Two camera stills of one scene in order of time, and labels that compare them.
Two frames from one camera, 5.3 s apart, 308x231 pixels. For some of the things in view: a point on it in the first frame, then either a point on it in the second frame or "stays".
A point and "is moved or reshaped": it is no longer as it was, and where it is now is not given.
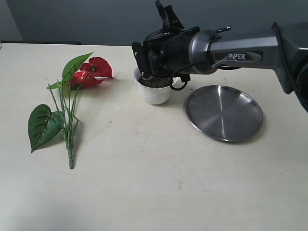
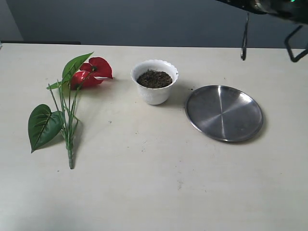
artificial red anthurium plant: [44, 126] stays
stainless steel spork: [223, 29] is moved or reshaped
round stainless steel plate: [225, 113] stays
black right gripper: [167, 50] to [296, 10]
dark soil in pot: [155, 82] stays
